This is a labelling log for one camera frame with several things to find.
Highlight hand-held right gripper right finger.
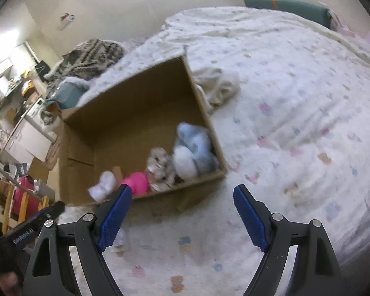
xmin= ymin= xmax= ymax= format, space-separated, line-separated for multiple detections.
xmin=233 ymin=184 xmax=342 ymax=296

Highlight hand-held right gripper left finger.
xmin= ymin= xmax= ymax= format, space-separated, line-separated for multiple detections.
xmin=24 ymin=184 xmax=133 ymax=296

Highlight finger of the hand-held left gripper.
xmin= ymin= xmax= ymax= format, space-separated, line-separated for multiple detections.
xmin=31 ymin=201 xmax=66 ymax=224

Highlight doll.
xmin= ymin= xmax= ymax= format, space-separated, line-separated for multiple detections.
xmin=111 ymin=166 xmax=150 ymax=197

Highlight cream frilly scrunchie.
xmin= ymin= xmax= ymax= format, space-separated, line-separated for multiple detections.
xmin=146 ymin=147 xmax=178 ymax=193

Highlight light blue fluffy cloth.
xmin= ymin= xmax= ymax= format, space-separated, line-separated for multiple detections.
xmin=172 ymin=123 xmax=220 ymax=182

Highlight brown cardboard box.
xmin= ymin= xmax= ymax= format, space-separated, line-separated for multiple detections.
xmin=58 ymin=54 xmax=228 ymax=208

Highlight person's left hand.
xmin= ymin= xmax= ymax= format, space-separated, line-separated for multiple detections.
xmin=0 ymin=271 xmax=23 ymax=296

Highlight grey trash bin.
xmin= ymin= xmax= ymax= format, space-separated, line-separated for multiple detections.
xmin=34 ymin=179 xmax=56 ymax=204

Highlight pink suitcase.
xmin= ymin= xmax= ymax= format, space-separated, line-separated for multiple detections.
xmin=11 ymin=176 xmax=43 ymax=220

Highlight yellow wooden rack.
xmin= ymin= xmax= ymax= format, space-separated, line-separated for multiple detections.
xmin=0 ymin=179 xmax=50 ymax=232

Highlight white kitchen cabinets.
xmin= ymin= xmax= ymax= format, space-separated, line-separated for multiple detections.
xmin=3 ymin=120 xmax=52 ymax=163

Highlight white washing machine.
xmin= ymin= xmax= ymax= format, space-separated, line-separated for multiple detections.
xmin=24 ymin=97 xmax=61 ymax=143

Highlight teal pillow with fluffy trim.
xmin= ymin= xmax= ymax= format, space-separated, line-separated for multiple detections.
xmin=46 ymin=77 xmax=91 ymax=111

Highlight cream towel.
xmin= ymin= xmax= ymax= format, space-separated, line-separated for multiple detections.
xmin=191 ymin=67 xmax=241 ymax=115

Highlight black hanging garment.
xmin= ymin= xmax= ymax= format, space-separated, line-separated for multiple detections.
xmin=35 ymin=60 xmax=52 ymax=81

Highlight brown patterned knit blanket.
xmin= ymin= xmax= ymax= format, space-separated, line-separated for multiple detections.
xmin=45 ymin=38 xmax=125 ymax=83

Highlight teal headboard cushion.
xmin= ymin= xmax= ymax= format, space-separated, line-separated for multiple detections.
xmin=243 ymin=0 xmax=333 ymax=29

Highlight pale pink cloth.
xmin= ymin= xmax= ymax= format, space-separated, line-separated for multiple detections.
xmin=327 ymin=6 xmax=370 ymax=56

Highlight red and white wall sticker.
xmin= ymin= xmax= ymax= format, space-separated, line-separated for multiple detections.
xmin=59 ymin=13 xmax=75 ymax=32

